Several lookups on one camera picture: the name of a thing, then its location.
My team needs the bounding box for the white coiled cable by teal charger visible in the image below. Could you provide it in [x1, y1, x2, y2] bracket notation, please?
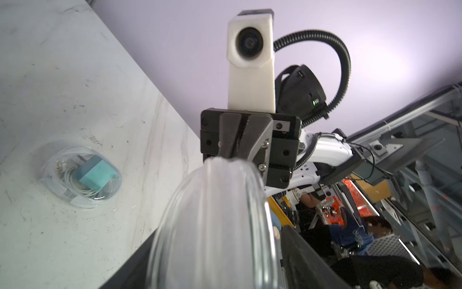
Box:
[53, 153, 120, 199]

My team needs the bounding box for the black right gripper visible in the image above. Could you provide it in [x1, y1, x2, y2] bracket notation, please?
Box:
[200, 108, 302, 189]

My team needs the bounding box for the person in blue shirt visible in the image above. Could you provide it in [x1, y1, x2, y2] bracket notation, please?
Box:
[328, 211, 393, 255]

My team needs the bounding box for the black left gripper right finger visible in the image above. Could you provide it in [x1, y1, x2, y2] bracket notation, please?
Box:
[280, 226, 348, 289]

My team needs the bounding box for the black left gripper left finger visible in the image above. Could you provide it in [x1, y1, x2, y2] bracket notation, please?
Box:
[100, 231, 156, 289]

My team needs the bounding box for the teal wall charger plug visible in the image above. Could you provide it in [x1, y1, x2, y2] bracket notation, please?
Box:
[73, 155, 117, 193]

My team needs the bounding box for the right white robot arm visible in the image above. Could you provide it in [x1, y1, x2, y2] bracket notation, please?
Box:
[200, 30, 363, 196]

